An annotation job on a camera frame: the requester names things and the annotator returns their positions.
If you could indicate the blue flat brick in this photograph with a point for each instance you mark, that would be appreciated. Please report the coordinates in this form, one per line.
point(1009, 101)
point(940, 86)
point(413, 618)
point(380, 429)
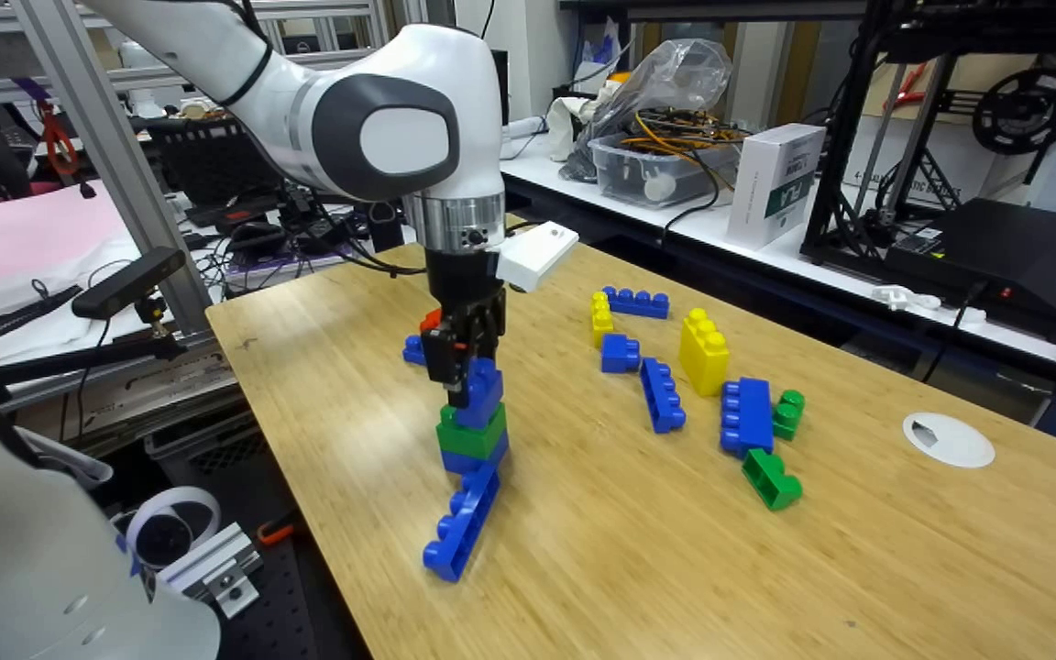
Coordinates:
point(638, 301)

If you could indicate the clear plastic bin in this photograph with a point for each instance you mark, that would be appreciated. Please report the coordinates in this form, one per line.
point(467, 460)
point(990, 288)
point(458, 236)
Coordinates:
point(657, 178)

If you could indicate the green small brick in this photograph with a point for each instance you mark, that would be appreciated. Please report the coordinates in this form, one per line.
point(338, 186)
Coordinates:
point(791, 411)

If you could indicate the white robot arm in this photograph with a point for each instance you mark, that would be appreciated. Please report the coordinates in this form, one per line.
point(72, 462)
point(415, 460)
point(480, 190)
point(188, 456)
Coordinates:
point(415, 120)

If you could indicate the medium blue brick centre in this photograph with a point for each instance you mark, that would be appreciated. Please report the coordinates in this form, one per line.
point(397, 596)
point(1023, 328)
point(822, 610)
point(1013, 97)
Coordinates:
point(660, 396)

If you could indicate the black device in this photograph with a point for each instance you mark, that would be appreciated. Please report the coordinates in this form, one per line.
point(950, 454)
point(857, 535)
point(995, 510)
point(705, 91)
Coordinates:
point(1013, 252)

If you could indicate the long blue brick near red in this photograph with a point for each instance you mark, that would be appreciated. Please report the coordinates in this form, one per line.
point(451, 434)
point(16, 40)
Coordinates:
point(413, 351)

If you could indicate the tall yellow brick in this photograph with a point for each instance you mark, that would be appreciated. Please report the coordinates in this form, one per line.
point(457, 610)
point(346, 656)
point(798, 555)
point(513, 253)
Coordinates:
point(703, 354)

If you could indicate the green and blue brick stack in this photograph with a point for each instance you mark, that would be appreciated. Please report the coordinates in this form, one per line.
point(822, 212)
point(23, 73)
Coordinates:
point(467, 448)

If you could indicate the long blue brick far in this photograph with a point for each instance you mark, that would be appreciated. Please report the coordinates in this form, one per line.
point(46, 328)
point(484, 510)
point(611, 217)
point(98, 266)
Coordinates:
point(464, 524)

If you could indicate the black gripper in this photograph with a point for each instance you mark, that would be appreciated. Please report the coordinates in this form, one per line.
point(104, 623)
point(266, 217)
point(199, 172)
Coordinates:
point(475, 312)

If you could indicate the black frame 3d printer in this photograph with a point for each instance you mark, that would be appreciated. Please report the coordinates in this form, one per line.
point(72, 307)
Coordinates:
point(909, 30)

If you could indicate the wide blue brick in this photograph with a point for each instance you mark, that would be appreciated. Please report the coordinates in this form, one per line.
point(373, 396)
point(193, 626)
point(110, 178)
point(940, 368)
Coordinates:
point(744, 416)

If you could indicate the green brick flat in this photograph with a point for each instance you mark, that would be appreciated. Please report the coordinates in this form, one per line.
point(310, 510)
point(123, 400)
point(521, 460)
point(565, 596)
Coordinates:
point(772, 482)

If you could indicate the flat yellow brick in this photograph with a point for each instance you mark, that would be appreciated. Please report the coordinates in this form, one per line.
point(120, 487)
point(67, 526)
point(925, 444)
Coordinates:
point(598, 317)

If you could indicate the small blue brick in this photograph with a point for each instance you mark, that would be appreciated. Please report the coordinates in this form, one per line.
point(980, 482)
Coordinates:
point(622, 354)
point(480, 394)

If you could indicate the white box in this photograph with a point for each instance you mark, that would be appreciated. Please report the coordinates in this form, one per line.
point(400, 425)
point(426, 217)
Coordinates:
point(775, 181)

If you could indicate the white table grommet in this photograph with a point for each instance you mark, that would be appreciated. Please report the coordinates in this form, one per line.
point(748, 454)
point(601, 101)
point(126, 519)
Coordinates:
point(947, 442)

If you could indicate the clear plastic bag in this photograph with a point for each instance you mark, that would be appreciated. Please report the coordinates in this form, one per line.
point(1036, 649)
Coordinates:
point(682, 75)

